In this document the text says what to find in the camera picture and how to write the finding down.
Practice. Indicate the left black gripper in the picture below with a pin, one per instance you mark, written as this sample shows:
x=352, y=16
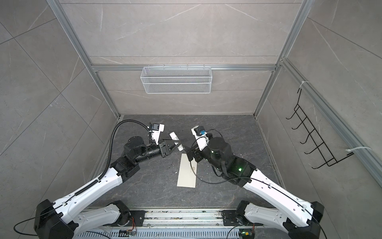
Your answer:
x=165, y=150

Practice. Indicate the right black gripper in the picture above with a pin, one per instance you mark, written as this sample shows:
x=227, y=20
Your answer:
x=197, y=153

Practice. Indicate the white glue stick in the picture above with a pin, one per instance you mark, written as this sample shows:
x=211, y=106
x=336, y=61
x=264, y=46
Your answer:
x=177, y=141

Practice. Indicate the cream paper envelope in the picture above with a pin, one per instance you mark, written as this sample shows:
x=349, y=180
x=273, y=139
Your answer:
x=186, y=176

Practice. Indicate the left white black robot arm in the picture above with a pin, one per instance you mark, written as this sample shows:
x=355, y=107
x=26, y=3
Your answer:
x=64, y=218

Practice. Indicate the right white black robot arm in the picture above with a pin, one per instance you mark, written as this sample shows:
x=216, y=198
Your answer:
x=296, y=217

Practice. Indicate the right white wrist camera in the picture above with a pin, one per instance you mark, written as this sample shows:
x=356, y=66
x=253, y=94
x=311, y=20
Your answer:
x=201, y=137

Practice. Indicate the white wire mesh basket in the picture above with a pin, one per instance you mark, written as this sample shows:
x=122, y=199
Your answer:
x=176, y=80

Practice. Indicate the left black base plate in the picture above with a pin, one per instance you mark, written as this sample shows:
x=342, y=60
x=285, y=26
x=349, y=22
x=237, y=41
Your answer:
x=126, y=219

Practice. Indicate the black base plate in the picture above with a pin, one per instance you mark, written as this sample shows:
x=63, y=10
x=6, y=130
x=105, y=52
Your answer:
x=230, y=218
x=126, y=219

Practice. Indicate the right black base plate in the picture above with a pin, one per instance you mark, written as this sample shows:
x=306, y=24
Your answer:
x=230, y=218

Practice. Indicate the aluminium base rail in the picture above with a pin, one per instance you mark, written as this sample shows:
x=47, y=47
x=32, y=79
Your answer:
x=180, y=224

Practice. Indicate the aluminium frame profiles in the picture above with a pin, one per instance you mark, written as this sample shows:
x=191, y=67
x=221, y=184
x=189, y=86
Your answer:
x=368, y=158

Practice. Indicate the black wire hook rack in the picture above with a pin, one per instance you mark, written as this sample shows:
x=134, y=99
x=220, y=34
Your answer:
x=314, y=136

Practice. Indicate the white cable tie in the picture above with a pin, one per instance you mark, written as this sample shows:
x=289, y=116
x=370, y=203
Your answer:
x=357, y=148

